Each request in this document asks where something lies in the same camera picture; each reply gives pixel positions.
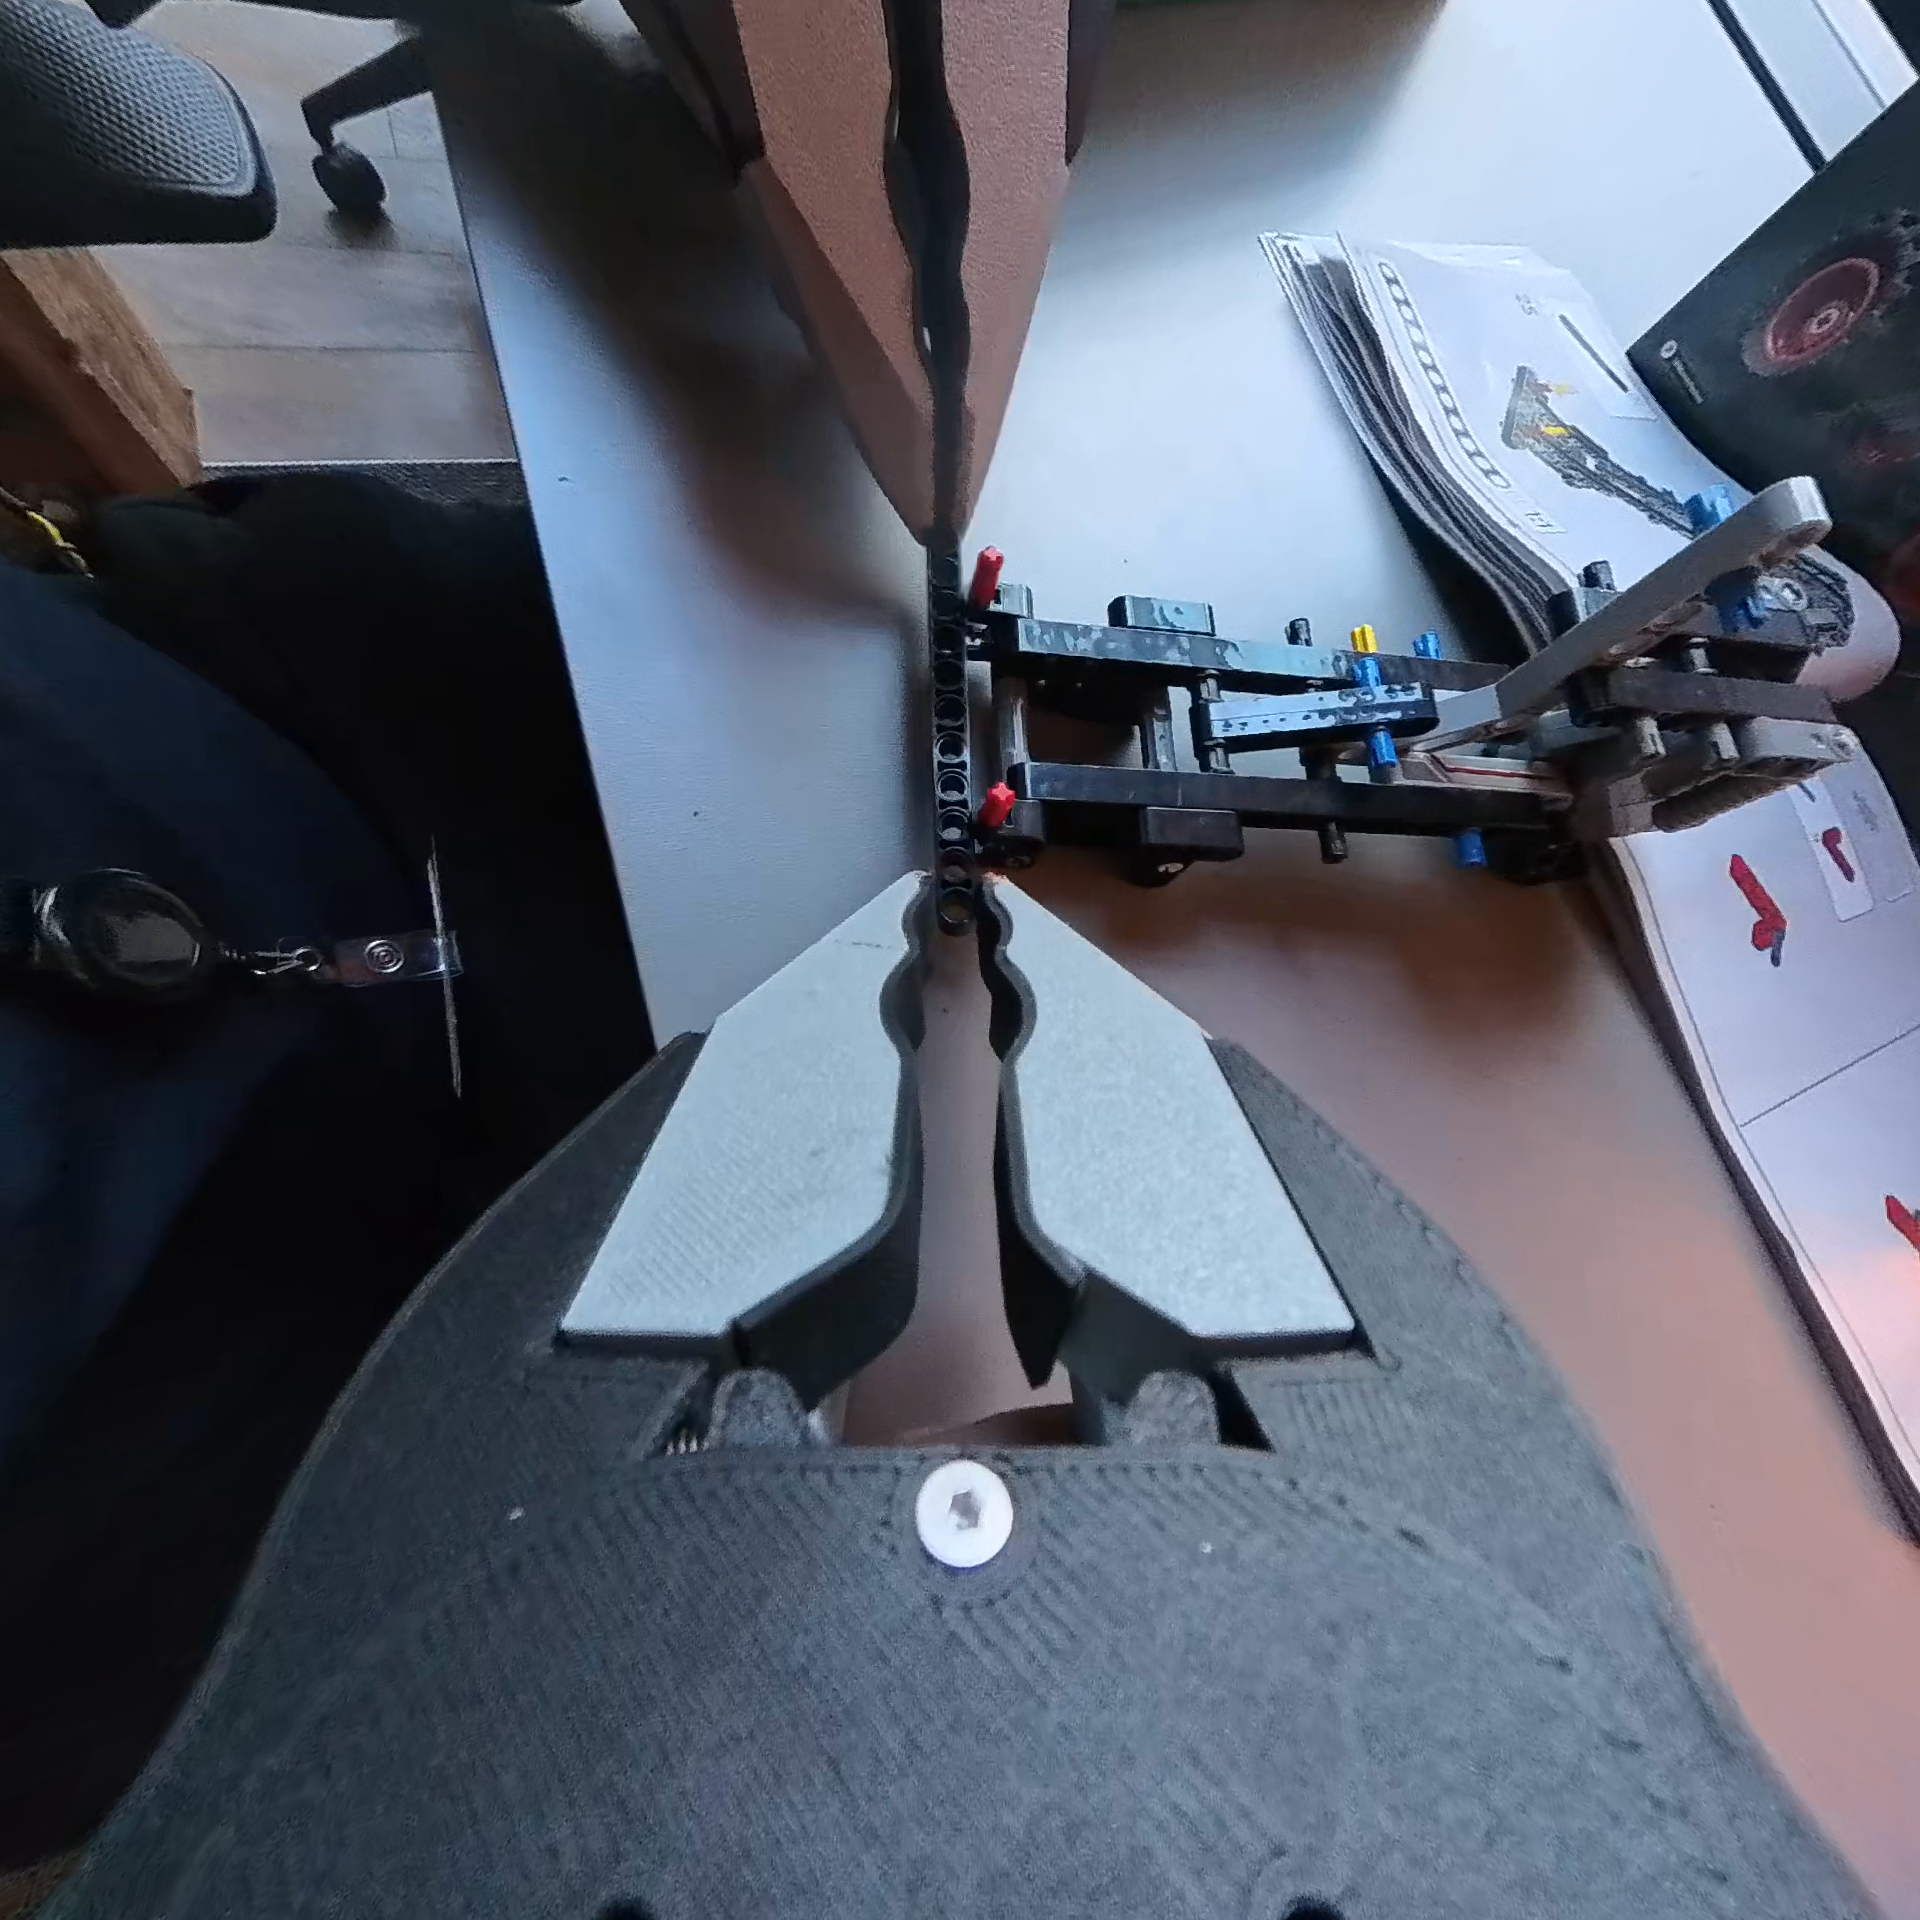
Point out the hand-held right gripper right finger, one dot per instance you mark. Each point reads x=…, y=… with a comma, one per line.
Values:
x=1156, y=1184

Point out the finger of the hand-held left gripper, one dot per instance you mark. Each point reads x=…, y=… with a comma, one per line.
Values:
x=826, y=180
x=1014, y=180

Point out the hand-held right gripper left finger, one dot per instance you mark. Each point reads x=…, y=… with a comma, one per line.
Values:
x=751, y=1170

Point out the black grey lego assembly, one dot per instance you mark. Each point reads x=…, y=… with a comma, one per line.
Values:
x=1125, y=796

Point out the lego instruction booklet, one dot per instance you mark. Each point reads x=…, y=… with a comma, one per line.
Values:
x=1471, y=345

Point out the black lego box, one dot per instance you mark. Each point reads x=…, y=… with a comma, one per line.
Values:
x=1799, y=299

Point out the black badge reel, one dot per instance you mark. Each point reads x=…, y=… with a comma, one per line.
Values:
x=128, y=937

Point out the dark blue backpack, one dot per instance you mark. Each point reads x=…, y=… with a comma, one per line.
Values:
x=224, y=720

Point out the black office chair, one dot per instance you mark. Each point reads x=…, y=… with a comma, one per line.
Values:
x=119, y=136

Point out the wooden cabinet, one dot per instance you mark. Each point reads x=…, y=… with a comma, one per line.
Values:
x=76, y=376

